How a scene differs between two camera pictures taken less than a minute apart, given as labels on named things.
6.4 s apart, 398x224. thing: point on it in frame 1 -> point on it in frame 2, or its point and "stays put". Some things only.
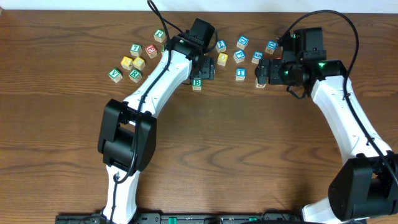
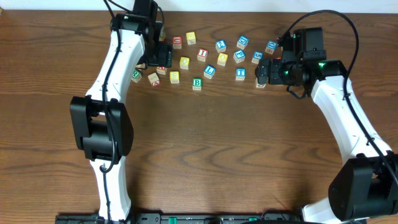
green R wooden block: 135,75 stays put
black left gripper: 207,69 -> 162,55
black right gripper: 275,66 stays put
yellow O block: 222,58 stays put
